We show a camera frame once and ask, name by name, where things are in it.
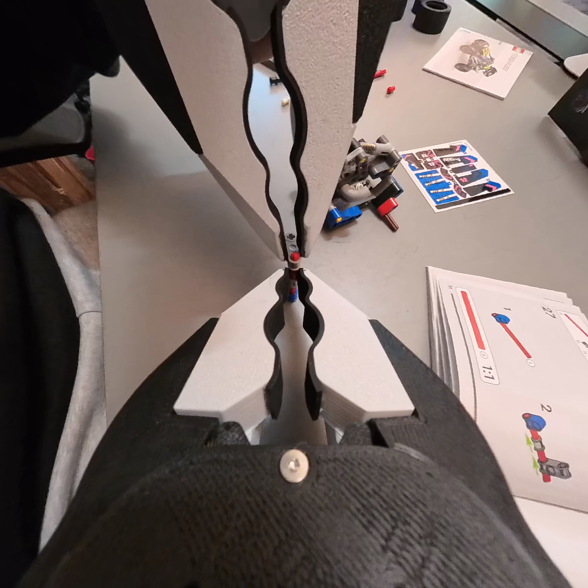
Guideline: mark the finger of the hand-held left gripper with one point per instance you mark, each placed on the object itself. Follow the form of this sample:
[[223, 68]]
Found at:
[[326, 92], [206, 92]]

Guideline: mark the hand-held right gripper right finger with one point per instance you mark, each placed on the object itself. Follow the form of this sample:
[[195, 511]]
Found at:
[[363, 367]]

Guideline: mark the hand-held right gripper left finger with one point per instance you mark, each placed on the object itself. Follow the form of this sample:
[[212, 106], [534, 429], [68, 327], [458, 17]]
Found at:
[[220, 367]]

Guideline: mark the grey and blue lego chassis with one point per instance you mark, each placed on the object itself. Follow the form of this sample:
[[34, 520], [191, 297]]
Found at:
[[367, 170]]

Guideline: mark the red lego axle assembly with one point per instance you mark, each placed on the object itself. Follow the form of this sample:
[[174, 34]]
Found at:
[[294, 255]]

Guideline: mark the closed lego instruction booklet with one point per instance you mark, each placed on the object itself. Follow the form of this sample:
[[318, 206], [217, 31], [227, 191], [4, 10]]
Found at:
[[477, 64]]

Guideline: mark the open lego instruction booklet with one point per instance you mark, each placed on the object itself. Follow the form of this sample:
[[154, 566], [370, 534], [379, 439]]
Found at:
[[505, 390]]

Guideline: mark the lego sticker sheet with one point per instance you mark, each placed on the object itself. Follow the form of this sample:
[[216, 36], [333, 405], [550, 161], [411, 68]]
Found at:
[[450, 179]]

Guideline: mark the person's left hand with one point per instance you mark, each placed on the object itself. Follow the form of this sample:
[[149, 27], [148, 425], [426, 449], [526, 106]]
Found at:
[[262, 46]]

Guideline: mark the small red object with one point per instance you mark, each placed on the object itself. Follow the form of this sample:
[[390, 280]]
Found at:
[[90, 154]]

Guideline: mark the black office chair armrest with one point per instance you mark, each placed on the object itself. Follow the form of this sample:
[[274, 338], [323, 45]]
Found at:
[[41, 149]]

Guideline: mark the wooden panel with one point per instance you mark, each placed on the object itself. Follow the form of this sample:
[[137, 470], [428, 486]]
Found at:
[[46, 181]]

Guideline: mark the black cardboard box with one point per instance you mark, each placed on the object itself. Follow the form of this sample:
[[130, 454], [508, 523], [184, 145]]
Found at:
[[572, 115]]

